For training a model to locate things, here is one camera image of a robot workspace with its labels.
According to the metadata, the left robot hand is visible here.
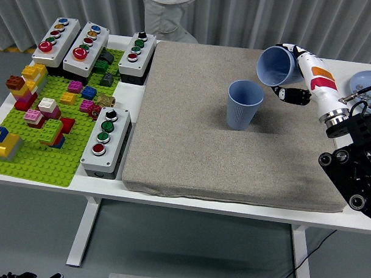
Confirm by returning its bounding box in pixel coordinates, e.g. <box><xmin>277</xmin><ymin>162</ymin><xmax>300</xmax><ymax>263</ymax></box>
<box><xmin>0</xmin><ymin>270</ymin><xmax>63</xmax><ymax>278</ymax></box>

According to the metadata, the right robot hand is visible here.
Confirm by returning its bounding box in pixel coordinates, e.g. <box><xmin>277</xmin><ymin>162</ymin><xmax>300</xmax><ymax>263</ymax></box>
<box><xmin>270</xmin><ymin>42</ymin><xmax>351</xmax><ymax>120</ymax></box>

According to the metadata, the blue ribbed cup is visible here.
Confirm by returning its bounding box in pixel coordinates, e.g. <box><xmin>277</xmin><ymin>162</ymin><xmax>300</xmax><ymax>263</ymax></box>
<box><xmin>226</xmin><ymin>78</ymin><xmax>266</xmax><ymax>132</ymax></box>
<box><xmin>256</xmin><ymin>45</ymin><xmax>306</xmax><ymax>88</ymax></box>

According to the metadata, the blue plate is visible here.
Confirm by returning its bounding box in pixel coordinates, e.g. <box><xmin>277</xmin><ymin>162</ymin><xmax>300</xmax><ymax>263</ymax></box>
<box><xmin>348</xmin><ymin>69</ymin><xmax>371</xmax><ymax>116</ymax></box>

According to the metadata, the white table leg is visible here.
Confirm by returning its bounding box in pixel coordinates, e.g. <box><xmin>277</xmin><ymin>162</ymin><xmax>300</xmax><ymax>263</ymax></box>
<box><xmin>289</xmin><ymin>223</ymin><xmax>314</xmax><ymax>278</ymax></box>
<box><xmin>65</xmin><ymin>195</ymin><xmax>102</xmax><ymax>268</ymax></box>

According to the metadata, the grey pleated curtain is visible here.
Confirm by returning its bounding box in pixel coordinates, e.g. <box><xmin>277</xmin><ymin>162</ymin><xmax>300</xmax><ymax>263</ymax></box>
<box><xmin>0</xmin><ymin>0</ymin><xmax>371</xmax><ymax>66</ymax></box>

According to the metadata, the green brick baseplate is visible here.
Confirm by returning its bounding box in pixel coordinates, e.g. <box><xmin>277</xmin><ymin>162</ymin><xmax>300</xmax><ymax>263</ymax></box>
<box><xmin>0</xmin><ymin>44</ymin><xmax>125</xmax><ymax>190</ymax></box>

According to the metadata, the blue yellow grey brick stack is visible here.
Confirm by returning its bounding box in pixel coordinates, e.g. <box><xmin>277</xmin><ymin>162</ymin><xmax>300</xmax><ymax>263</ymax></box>
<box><xmin>0</xmin><ymin>125</ymin><xmax>24</xmax><ymax>163</ymax></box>

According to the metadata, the grey-brown fabric mat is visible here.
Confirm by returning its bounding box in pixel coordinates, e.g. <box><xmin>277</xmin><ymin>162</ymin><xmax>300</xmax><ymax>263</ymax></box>
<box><xmin>121</xmin><ymin>39</ymin><xmax>355</xmax><ymax>214</ymax></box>

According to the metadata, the green orange blue brick stack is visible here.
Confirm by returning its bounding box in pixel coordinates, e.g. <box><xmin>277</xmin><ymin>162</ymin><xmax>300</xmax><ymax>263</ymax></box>
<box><xmin>37</xmin><ymin>118</ymin><xmax>66</xmax><ymax>150</ymax></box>

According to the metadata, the red toy brick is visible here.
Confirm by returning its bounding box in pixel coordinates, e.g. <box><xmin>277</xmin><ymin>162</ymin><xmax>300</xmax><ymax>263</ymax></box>
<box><xmin>60</xmin><ymin>117</ymin><xmax>77</xmax><ymax>134</ymax></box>

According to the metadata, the pink and red brick stack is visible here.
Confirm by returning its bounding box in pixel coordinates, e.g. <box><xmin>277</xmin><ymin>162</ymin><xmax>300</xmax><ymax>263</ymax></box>
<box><xmin>23</xmin><ymin>109</ymin><xmax>46</xmax><ymax>129</ymax></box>

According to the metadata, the four-button control box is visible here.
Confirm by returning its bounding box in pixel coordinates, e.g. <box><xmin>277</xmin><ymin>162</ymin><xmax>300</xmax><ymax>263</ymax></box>
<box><xmin>117</xmin><ymin>30</ymin><xmax>158</xmax><ymax>86</ymax></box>
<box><xmin>79</xmin><ymin>105</ymin><xmax>134</xmax><ymax>181</ymax></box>

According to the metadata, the person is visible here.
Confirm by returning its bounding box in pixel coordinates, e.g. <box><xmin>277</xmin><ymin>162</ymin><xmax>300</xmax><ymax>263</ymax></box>
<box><xmin>140</xmin><ymin>0</ymin><xmax>200</xmax><ymax>45</ymax></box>

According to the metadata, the white and pink brick stack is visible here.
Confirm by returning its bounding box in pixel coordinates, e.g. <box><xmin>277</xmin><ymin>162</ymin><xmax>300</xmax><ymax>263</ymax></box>
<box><xmin>37</xmin><ymin>97</ymin><xmax>62</xmax><ymax>120</ymax></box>

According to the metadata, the magenta toy brick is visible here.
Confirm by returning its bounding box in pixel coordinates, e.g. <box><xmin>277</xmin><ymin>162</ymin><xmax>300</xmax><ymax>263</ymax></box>
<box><xmin>67</xmin><ymin>79</ymin><xmax>84</xmax><ymax>94</ymax></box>
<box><xmin>79</xmin><ymin>99</ymin><xmax>96</xmax><ymax>113</ymax></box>

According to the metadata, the multicoloured brick tower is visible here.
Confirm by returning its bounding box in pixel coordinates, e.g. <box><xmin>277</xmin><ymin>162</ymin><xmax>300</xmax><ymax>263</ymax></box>
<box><xmin>4</xmin><ymin>62</ymin><xmax>49</xmax><ymax>112</ymax></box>

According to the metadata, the yellow toy brick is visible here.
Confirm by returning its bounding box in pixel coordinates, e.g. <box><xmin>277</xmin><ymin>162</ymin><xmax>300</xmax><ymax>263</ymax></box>
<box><xmin>59</xmin><ymin>91</ymin><xmax>77</xmax><ymax>107</ymax></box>

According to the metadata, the blue toy brick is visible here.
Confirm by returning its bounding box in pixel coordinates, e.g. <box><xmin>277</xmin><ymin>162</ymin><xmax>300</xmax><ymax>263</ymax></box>
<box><xmin>81</xmin><ymin>85</ymin><xmax>98</xmax><ymax>101</ymax></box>

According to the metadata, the grey sloped brick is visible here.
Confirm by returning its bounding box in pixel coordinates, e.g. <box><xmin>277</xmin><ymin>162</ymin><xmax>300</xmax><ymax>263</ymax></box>
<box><xmin>99</xmin><ymin>72</ymin><xmax>115</xmax><ymax>88</ymax></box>

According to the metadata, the dark grey curved brick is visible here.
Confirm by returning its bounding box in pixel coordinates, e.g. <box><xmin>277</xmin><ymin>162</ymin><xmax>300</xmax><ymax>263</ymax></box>
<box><xmin>99</xmin><ymin>49</ymin><xmax>116</xmax><ymax>64</ymax></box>

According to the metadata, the dark green toy brick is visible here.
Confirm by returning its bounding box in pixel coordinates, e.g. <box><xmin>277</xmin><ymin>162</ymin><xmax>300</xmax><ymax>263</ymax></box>
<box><xmin>93</xmin><ymin>59</ymin><xmax>110</xmax><ymax>75</ymax></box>

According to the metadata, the yellow floor tape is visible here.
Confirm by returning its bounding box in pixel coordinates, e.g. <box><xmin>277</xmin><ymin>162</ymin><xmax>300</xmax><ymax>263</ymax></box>
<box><xmin>0</xmin><ymin>45</ymin><xmax>37</xmax><ymax>54</ymax></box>

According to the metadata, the five-button control box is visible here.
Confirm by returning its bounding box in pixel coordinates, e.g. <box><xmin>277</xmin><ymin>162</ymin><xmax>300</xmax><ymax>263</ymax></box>
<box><xmin>30</xmin><ymin>16</ymin><xmax>83</xmax><ymax>79</ymax></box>
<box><xmin>62</xmin><ymin>20</ymin><xmax>110</xmax><ymax>87</ymax></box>

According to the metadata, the black floor cable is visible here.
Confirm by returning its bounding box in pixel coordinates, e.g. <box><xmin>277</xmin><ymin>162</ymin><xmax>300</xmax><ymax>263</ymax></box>
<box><xmin>275</xmin><ymin>227</ymin><xmax>337</xmax><ymax>278</ymax></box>

